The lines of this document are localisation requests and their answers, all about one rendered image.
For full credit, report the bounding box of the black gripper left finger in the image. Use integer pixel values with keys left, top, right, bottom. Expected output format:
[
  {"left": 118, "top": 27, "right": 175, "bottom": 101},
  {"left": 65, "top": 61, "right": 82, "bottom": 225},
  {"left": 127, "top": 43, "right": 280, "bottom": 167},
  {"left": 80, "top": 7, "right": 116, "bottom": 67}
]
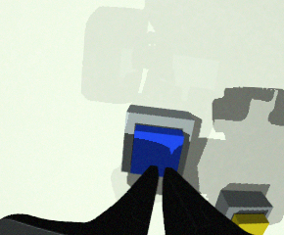
[{"left": 0, "top": 164, "right": 159, "bottom": 235}]

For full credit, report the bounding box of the yellow button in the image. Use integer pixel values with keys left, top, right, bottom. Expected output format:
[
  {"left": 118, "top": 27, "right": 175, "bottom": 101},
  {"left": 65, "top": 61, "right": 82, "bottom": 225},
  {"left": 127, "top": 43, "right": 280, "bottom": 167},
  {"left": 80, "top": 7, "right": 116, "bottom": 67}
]
[{"left": 215, "top": 189, "right": 272, "bottom": 235}]

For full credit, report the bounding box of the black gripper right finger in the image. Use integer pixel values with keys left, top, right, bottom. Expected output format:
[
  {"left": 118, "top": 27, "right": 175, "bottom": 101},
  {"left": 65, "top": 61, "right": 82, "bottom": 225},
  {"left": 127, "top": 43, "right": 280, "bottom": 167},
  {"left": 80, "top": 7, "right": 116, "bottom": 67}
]
[{"left": 162, "top": 167, "right": 253, "bottom": 235}]

